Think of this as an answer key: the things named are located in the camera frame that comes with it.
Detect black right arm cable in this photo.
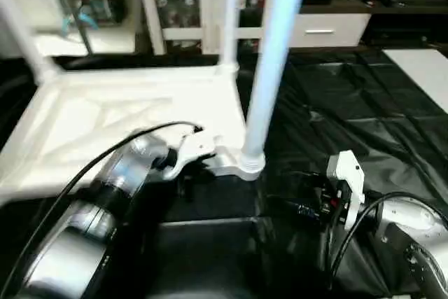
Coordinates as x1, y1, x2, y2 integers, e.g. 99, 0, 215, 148
326, 190, 448, 294

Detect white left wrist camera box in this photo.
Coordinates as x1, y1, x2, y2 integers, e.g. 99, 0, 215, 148
164, 130, 226, 179

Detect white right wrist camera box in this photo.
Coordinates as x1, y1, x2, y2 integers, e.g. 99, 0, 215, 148
326, 150, 367, 227

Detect teal stand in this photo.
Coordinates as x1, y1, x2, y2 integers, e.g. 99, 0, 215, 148
60, 1, 100, 35

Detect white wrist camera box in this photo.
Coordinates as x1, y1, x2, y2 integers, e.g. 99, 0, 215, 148
164, 130, 226, 179
326, 150, 367, 227

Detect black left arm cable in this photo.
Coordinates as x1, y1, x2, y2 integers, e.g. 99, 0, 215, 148
0, 121, 205, 295

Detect white plastic table top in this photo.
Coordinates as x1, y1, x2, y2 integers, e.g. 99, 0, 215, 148
0, 64, 268, 206

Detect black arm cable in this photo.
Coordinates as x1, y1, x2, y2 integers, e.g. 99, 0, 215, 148
0, 121, 205, 295
326, 190, 448, 294

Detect black work mat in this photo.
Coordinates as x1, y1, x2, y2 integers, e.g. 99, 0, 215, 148
0, 47, 448, 299

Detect white glass door cabinet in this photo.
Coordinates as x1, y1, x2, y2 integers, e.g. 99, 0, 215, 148
136, 0, 282, 56

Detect white drawer unit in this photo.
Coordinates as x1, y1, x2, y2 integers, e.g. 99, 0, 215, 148
286, 12, 373, 50

